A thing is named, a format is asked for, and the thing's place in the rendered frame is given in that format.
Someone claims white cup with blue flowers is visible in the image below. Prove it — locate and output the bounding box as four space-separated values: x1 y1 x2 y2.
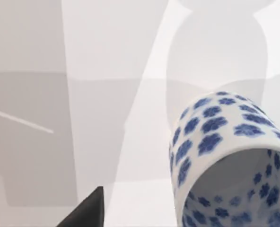
169 91 280 227

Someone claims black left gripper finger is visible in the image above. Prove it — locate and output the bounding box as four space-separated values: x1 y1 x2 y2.
56 186 105 227

